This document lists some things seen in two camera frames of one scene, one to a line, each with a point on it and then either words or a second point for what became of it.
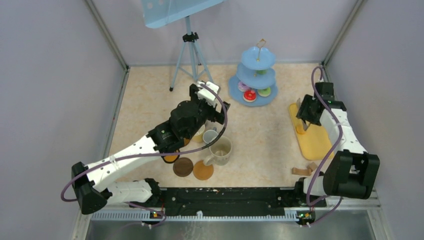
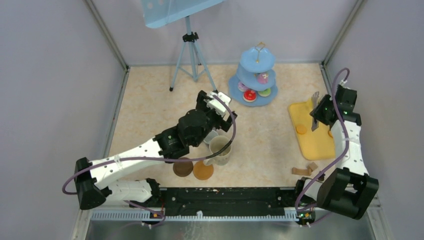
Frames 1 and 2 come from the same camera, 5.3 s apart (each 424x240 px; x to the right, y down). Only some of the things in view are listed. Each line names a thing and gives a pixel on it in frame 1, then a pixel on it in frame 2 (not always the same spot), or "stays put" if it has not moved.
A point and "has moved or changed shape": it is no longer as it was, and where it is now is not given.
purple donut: x=242 y=87 stays put
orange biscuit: x=300 y=130 stays put
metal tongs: x=298 y=106 has moved or changed shape
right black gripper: x=303 y=112 → x=317 y=114
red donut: x=249 y=95 stays put
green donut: x=264 y=92 stays put
